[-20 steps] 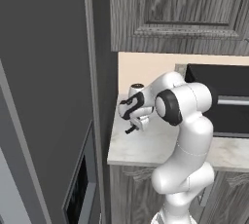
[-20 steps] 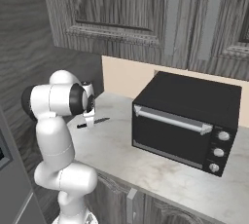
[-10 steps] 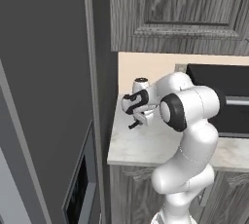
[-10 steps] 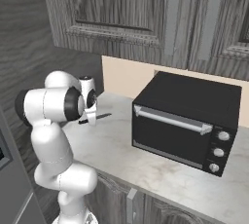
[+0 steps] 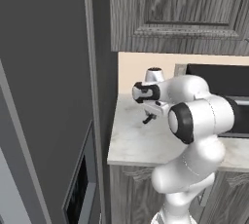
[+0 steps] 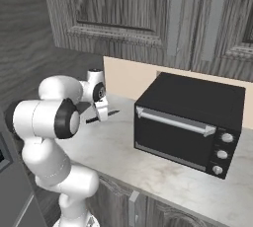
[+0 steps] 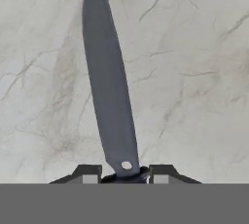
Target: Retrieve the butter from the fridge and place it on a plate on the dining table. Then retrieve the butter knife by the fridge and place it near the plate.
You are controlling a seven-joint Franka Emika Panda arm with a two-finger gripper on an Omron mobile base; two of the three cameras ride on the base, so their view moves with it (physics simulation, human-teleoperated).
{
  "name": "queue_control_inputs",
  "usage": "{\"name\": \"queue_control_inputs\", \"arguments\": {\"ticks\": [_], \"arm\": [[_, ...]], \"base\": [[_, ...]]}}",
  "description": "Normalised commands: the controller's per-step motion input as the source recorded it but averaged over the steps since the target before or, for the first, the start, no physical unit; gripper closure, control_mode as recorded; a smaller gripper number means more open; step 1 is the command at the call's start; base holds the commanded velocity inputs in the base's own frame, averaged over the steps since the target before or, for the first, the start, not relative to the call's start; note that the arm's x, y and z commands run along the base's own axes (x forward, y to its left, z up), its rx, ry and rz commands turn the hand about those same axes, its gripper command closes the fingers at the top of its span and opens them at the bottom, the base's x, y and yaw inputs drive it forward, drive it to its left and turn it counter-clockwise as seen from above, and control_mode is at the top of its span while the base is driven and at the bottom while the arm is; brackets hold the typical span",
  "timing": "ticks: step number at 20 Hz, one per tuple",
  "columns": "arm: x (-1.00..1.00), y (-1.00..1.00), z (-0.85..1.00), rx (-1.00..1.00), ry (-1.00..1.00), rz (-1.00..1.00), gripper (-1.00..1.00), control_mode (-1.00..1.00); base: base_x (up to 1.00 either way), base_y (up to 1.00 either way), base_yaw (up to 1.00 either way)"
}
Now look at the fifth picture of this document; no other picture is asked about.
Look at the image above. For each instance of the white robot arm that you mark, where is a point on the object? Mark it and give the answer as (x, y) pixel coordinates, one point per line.
(201, 117)

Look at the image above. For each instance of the grey wood lower cupboard door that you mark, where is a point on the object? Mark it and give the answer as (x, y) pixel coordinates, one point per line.
(133, 198)
(230, 202)

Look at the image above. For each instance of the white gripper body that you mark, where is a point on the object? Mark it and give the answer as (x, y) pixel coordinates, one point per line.
(159, 107)

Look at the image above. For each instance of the dark grey fridge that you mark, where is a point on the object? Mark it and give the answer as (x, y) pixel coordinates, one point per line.
(48, 56)

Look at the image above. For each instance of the grey wood cupboard door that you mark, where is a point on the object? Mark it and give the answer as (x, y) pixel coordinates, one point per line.
(133, 198)
(181, 10)
(230, 202)

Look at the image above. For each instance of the black microwave oven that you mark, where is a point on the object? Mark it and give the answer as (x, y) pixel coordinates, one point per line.
(223, 80)

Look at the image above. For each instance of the grey wood upper cupboard door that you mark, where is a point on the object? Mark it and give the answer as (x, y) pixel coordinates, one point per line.
(181, 10)

